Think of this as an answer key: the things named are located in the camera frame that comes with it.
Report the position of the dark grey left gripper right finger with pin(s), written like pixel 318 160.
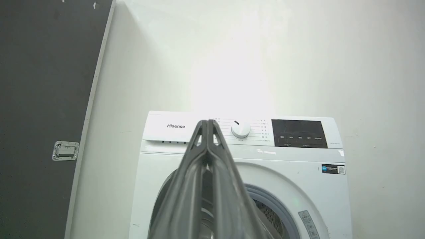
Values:
pixel 229 192

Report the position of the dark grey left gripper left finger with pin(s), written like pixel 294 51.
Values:
pixel 179 196

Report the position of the washing machine door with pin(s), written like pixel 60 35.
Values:
pixel 158 205

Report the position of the white Hisense washing machine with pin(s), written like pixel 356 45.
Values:
pixel 298 186

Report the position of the white round program dial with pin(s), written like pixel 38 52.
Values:
pixel 241 129

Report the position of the grey warning label sticker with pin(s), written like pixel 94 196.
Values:
pixel 308 225

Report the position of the black control display panel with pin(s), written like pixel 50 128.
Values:
pixel 298 133

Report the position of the black QR code sticker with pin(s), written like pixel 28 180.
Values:
pixel 333 169

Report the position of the dark grey flight case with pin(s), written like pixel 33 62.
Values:
pixel 40 109

